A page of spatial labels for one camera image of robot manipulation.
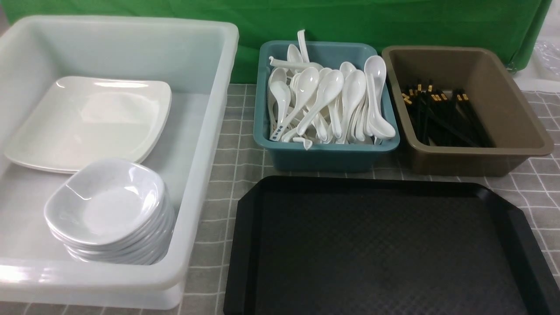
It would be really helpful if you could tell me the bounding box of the white ceramic soup spoon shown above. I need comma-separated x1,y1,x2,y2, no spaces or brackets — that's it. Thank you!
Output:
269,56,324,70

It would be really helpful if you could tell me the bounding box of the small white bowl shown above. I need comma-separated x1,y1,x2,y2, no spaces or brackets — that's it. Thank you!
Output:
43,158,168,246

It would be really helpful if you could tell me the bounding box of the white square plate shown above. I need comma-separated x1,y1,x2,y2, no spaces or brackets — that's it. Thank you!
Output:
4,76,172,174

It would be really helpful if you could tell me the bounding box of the pile of white soup spoons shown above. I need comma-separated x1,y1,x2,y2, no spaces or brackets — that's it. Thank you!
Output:
267,30,396,150

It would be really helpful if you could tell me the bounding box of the teal plastic spoon bin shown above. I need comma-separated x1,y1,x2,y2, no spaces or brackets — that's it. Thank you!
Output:
253,40,400,173

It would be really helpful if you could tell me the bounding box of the black serving tray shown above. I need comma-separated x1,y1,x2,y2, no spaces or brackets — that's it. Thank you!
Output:
223,176,560,315

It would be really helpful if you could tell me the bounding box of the large white plastic bin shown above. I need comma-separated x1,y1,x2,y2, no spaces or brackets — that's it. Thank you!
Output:
1,15,239,312

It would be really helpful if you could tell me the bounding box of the bundle of black chopsticks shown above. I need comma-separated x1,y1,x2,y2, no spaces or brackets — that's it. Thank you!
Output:
401,80,496,148

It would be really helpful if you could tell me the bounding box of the stack of white bowls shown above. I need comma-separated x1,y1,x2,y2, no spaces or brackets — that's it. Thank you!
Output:
50,192,177,265

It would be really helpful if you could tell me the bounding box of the brown plastic chopstick bin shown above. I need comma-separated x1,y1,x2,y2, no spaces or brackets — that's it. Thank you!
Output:
382,45,554,177

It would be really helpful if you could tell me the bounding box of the grey checked tablecloth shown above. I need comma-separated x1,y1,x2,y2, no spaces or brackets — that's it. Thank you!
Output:
1,84,559,315

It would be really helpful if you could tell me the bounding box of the green backdrop cloth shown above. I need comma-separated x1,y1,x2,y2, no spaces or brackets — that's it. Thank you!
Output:
1,0,551,84

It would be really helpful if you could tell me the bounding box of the clear plastic bag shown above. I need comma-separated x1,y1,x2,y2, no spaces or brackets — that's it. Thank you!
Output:
534,39,560,81

